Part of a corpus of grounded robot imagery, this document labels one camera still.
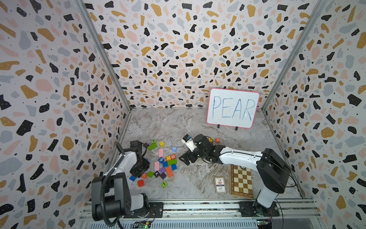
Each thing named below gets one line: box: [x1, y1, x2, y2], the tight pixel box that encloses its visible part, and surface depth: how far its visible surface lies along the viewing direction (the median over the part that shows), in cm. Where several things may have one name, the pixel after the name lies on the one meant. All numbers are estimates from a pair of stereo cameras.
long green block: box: [167, 158, 178, 166], surface depth 92 cm
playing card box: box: [214, 176, 227, 195], surface depth 83 cm
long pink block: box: [153, 161, 160, 172], surface depth 90 cm
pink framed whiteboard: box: [206, 87, 261, 131], surface depth 105 cm
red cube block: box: [137, 179, 145, 188], surface depth 83 cm
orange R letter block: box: [141, 172, 148, 180], surface depth 86 cm
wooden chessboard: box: [230, 164, 254, 199], surface depth 81 cm
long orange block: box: [165, 166, 174, 178], surface depth 89 cm
